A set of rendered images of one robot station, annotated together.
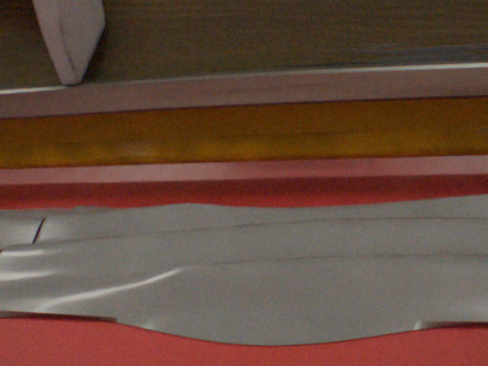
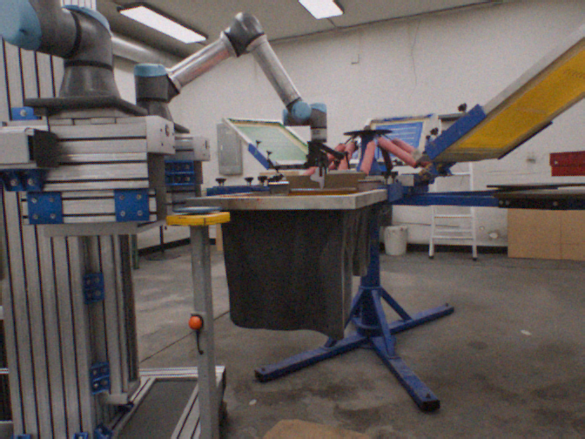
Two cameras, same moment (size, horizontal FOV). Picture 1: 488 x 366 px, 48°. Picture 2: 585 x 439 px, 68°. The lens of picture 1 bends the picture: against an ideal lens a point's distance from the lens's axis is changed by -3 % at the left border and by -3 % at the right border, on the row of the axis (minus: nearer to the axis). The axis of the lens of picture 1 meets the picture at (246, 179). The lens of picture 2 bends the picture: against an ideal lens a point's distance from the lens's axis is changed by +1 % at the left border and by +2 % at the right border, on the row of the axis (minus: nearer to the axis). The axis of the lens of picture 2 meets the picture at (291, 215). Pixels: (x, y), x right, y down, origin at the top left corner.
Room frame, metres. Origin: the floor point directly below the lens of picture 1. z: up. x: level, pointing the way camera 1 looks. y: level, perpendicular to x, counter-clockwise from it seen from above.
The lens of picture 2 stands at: (-1.66, -0.22, 1.05)
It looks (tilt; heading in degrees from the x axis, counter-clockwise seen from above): 5 degrees down; 13
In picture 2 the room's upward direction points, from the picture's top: 2 degrees counter-clockwise
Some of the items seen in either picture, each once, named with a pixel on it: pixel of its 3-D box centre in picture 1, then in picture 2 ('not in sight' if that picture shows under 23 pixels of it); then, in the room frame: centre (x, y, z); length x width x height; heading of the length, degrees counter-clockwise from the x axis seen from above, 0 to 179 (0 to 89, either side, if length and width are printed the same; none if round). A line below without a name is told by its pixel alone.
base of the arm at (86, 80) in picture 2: not in sight; (90, 84); (-0.63, 0.54, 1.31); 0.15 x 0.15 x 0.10
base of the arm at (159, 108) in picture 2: not in sight; (152, 113); (-0.14, 0.64, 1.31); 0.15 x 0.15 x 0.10
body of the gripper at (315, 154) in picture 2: not in sight; (318, 153); (0.22, 0.07, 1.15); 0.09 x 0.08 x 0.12; 80
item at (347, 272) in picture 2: not in sight; (357, 260); (-0.08, -0.11, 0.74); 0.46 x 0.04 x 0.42; 170
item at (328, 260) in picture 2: not in sight; (279, 271); (-0.28, 0.13, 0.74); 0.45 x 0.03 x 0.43; 80
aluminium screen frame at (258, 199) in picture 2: not in sight; (307, 196); (0.01, 0.08, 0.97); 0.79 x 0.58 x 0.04; 170
